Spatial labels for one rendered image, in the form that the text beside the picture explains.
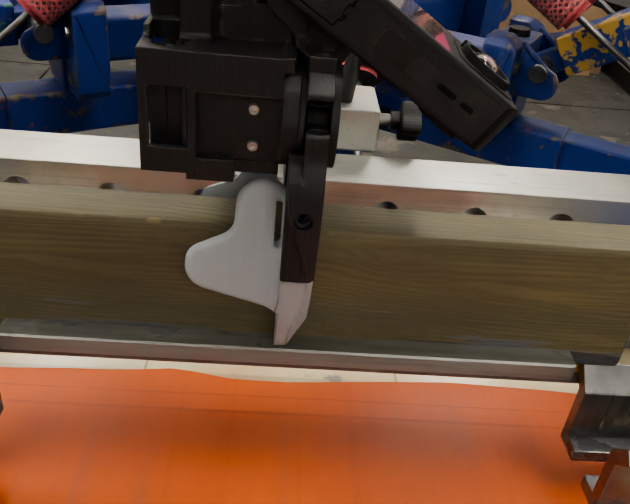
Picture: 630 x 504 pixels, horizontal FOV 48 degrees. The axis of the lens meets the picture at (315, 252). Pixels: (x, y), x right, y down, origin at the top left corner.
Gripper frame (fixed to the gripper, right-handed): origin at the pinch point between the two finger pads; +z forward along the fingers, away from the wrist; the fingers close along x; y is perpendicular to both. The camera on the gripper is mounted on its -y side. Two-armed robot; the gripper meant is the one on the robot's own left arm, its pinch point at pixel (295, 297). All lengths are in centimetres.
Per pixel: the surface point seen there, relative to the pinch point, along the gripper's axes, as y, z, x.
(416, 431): -8.2, 9.7, -0.2
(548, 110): -141, 104, -322
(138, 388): 9.2, 9.8, -2.7
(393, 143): -52, 104, -264
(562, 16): -30, -4, -52
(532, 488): -14.4, 9.7, 3.8
